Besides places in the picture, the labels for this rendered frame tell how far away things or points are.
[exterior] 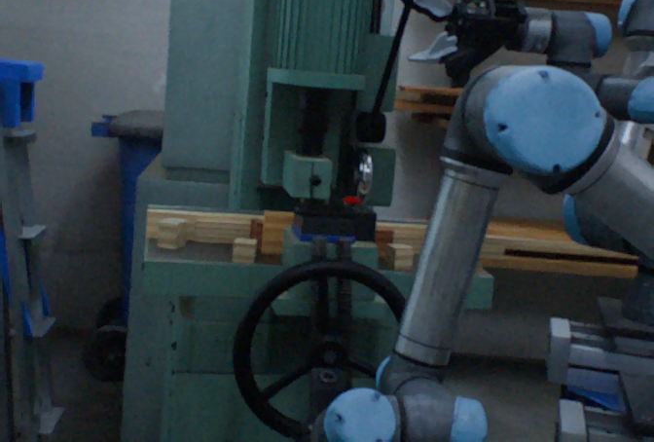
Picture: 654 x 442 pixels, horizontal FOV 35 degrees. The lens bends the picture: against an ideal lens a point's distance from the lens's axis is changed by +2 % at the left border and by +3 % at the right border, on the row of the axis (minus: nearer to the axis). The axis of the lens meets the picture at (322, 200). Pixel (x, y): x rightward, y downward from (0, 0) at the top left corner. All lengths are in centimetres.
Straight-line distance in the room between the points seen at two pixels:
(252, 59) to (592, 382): 88
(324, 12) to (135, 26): 249
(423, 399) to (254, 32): 96
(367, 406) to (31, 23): 323
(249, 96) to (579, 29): 64
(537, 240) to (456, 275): 258
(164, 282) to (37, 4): 266
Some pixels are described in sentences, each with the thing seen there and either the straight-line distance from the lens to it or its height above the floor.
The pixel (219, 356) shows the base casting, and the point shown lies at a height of 74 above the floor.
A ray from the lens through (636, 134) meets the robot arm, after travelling 205.
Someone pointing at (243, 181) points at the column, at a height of 99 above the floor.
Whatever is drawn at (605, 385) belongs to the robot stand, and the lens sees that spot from 199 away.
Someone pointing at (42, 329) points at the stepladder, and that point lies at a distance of 266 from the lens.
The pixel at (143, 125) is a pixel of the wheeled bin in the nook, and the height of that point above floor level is 94.
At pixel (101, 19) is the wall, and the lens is 420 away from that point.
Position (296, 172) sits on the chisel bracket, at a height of 104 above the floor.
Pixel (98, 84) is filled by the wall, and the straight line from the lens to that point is 420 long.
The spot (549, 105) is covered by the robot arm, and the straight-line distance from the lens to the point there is 115.
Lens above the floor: 127
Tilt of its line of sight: 9 degrees down
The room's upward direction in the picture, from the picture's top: 5 degrees clockwise
